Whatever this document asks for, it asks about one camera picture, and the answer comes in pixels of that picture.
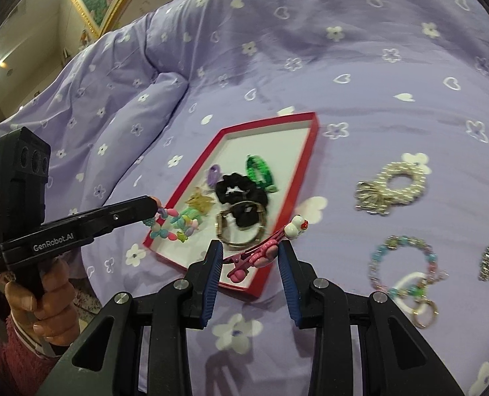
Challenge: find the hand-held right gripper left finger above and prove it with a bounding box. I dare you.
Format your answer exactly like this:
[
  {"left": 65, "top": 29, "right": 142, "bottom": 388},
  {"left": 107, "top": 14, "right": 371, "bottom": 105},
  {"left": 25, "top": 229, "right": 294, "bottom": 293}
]
[{"left": 58, "top": 240, "right": 224, "bottom": 396}]

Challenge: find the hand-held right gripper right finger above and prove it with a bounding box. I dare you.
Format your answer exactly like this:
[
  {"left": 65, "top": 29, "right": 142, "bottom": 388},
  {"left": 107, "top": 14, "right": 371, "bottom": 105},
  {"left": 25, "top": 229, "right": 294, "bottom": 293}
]
[{"left": 277, "top": 241, "right": 464, "bottom": 396}]

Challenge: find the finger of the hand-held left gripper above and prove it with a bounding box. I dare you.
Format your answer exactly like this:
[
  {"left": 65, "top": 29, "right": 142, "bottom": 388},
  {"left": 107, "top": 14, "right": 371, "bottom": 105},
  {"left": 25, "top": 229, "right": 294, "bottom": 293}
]
[{"left": 89, "top": 195, "right": 163, "bottom": 236}]

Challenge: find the pink cat hair clip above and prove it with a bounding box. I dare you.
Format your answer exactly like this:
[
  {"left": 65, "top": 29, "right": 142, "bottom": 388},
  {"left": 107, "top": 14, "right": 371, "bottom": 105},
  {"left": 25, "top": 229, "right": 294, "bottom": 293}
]
[{"left": 226, "top": 214, "right": 310, "bottom": 283}]

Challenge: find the chunky pastel bead bracelet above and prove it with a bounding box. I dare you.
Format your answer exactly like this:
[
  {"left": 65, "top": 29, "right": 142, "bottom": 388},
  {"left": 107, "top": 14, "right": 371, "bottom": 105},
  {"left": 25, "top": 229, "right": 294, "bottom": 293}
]
[{"left": 143, "top": 207, "right": 199, "bottom": 243}]

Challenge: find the gold wristwatch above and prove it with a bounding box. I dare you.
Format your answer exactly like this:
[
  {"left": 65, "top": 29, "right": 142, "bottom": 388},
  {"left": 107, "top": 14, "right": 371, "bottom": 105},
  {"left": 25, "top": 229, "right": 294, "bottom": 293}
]
[{"left": 215, "top": 201, "right": 267, "bottom": 251}]

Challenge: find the yellow hair claw clip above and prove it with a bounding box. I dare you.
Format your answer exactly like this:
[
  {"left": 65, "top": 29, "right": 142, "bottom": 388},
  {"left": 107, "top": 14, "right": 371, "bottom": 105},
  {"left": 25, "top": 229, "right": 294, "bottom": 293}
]
[{"left": 184, "top": 187, "right": 217, "bottom": 217}]

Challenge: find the red shallow cardboard box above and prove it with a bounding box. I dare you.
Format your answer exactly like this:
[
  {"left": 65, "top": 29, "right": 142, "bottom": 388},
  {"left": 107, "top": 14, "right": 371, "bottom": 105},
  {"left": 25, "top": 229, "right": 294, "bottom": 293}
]
[{"left": 142, "top": 111, "right": 320, "bottom": 298}]

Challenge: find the black scrunchie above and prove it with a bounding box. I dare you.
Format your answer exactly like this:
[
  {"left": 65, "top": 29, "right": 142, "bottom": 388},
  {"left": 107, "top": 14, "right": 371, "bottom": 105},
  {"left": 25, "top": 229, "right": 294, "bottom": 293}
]
[{"left": 215, "top": 172, "right": 269, "bottom": 228}]

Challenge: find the green braided hair clip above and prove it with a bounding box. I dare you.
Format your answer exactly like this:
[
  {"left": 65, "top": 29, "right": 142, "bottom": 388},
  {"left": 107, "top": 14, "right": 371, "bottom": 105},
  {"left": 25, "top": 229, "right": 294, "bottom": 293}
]
[{"left": 245, "top": 154, "right": 278, "bottom": 194}]

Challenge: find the person's left hand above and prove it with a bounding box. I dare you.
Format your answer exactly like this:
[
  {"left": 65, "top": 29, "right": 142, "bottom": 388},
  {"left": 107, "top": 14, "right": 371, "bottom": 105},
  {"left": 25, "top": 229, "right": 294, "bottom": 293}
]
[{"left": 0, "top": 202, "right": 82, "bottom": 349}]

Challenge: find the clear colourful bead bracelet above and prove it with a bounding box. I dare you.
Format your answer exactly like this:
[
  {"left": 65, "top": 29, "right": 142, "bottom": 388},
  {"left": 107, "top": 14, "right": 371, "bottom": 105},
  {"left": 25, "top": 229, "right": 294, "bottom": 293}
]
[{"left": 367, "top": 235, "right": 449, "bottom": 298}]

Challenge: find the white plastic ring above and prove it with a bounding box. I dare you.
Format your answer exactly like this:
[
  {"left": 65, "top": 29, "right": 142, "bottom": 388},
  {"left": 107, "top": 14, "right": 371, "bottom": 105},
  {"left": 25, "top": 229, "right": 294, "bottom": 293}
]
[{"left": 391, "top": 271, "right": 429, "bottom": 312}]

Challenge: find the gold finger ring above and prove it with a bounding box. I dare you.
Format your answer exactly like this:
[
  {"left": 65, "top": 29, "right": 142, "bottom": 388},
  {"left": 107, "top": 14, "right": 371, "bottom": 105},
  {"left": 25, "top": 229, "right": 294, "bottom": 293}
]
[{"left": 411, "top": 300, "right": 440, "bottom": 330}]

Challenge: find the pearl bracelet with silver bow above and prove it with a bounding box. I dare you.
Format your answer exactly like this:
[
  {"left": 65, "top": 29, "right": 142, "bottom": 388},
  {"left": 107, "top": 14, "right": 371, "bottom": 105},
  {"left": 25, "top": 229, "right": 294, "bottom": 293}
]
[{"left": 355, "top": 162, "right": 430, "bottom": 215}]

